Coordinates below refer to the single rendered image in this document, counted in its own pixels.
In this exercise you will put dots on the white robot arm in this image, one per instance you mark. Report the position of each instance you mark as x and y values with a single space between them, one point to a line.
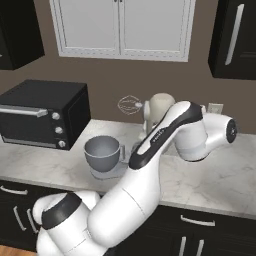
133 200

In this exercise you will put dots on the black wall cupboard door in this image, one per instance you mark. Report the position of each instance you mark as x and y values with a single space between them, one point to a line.
245 36

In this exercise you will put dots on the black drawer front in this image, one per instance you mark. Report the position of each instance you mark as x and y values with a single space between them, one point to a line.
43 194
230 225

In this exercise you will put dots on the white wall cupboard door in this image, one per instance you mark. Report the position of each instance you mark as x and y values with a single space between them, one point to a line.
88 23
153 25

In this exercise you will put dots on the black wall cupboard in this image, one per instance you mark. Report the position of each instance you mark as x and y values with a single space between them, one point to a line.
16 30

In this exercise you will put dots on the silver toaster oven knob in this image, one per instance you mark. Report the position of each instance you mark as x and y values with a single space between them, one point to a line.
56 116
62 144
59 130

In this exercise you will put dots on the black base cupboard door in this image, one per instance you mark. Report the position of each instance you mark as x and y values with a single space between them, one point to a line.
6 223
230 248
30 241
160 241

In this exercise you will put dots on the black toaster oven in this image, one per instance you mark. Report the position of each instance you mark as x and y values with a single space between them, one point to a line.
40 96

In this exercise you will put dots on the white wall outlet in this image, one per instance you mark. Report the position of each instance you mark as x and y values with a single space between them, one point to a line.
215 108

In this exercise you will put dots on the grey mixing bowl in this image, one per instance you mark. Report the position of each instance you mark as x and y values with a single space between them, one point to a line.
101 156

